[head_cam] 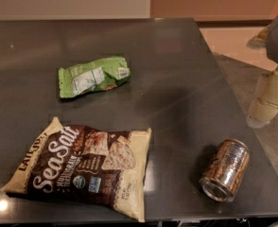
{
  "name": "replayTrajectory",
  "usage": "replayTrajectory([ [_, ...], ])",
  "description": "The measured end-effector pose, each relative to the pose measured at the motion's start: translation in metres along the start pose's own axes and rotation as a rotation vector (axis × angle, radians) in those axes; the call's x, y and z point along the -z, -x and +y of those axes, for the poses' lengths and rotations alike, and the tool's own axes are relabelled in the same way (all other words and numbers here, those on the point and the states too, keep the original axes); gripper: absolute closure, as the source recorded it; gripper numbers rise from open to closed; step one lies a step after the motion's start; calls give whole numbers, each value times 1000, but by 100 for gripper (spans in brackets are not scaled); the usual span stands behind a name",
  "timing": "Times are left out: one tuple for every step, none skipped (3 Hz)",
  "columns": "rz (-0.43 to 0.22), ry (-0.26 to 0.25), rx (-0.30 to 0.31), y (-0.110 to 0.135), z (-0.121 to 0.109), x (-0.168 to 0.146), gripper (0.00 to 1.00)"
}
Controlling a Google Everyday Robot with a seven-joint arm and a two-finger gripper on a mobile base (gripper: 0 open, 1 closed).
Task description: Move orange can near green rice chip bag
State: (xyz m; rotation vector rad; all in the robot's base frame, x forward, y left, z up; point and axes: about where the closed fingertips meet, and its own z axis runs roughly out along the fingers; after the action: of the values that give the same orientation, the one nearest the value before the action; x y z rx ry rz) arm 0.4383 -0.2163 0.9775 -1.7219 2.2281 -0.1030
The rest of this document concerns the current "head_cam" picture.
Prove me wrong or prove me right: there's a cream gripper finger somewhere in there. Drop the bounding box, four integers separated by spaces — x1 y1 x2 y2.
247 69 278 129

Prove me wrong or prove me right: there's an orange soda can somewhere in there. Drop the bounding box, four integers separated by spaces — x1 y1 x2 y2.
200 139 250 202

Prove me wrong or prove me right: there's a green rice chip bag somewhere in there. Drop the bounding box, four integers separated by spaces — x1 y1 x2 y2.
58 56 130 98

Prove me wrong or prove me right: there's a brown sea salt chip bag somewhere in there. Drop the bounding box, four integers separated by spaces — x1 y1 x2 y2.
1 117 151 222

